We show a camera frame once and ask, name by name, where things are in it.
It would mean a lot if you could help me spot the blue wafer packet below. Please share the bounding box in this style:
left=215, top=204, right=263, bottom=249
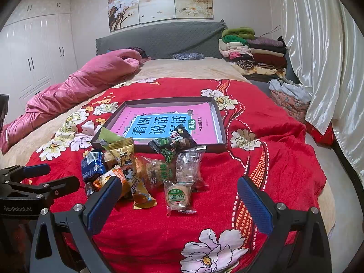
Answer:
left=81, top=150, right=106, bottom=182

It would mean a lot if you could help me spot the orange rice cake packet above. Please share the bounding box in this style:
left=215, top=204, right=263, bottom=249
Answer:
left=92, top=166, right=131, bottom=200

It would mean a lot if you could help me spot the green yellow snack packet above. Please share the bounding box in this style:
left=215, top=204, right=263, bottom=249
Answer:
left=98, top=127, right=124, bottom=150

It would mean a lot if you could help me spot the yellow cow snack packet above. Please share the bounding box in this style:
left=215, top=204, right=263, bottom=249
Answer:
left=108, top=137, right=157, bottom=210

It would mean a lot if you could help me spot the round green label cake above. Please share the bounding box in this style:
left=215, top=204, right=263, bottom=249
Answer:
left=164, top=180, right=196, bottom=217

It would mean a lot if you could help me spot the clear pastry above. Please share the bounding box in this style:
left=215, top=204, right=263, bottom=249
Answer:
left=175, top=145, right=209, bottom=191

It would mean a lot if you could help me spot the black green pea snack pack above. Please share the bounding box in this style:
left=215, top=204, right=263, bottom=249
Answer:
left=148, top=124, right=197, bottom=163

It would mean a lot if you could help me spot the snickers bar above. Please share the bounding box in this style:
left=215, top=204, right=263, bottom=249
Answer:
left=85, top=182, right=99, bottom=198

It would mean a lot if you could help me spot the green label rice cracker pack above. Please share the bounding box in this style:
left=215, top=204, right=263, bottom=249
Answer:
left=136, top=156, right=175, bottom=190

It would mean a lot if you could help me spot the beige bed sheet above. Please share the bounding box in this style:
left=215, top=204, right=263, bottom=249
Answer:
left=1, top=57, right=336, bottom=234

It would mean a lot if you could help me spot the pink quilt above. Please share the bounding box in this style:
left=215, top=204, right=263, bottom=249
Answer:
left=1, top=49, right=142, bottom=154

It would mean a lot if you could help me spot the red floral blanket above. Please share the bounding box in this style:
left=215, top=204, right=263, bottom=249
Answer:
left=28, top=78, right=326, bottom=272

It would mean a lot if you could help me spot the dark shallow box tray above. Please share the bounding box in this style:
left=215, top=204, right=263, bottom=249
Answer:
left=103, top=96, right=227, bottom=153

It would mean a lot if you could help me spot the pink Chinese workbook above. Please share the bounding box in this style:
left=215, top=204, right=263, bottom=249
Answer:
left=110, top=102, right=222, bottom=144

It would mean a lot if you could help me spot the white wardrobe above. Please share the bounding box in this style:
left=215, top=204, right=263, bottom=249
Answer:
left=1, top=0, right=77, bottom=123

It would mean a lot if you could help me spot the floral basket with clothes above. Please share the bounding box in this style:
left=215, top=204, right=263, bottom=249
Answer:
left=268, top=77, right=312, bottom=123

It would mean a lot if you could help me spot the grey headboard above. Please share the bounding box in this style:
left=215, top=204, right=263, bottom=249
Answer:
left=96, top=20, right=226, bottom=59

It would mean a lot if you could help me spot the stack of folded clothes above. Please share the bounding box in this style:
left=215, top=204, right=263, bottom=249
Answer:
left=218, top=27, right=288, bottom=82

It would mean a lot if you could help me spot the blue patterned cloth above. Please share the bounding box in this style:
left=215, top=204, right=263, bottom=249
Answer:
left=172, top=52, right=205, bottom=61

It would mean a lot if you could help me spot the white satin curtain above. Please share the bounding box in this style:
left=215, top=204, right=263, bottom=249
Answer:
left=282, top=0, right=363, bottom=179

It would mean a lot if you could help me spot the flower triptych wall painting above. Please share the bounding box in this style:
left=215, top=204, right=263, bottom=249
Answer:
left=107, top=0, right=213, bottom=32

